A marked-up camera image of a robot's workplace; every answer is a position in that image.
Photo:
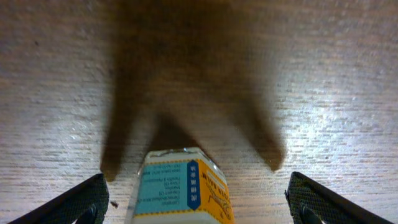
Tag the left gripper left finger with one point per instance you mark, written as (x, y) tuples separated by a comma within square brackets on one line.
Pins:
[(87, 202)]

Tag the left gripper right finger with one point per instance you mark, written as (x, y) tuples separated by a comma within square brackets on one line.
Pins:
[(311, 202)]

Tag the small gold-lidded balm jar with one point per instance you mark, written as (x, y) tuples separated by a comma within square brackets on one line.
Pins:
[(180, 186)]

